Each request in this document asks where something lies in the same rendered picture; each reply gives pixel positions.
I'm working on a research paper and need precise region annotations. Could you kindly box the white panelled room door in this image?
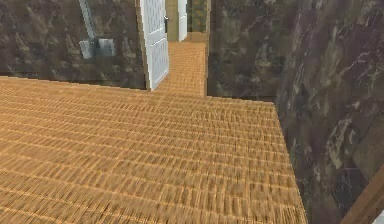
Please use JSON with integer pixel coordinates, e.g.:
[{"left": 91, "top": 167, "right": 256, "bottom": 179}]
[{"left": 139, "top": 0, "right": 170, "bottom": 92}]

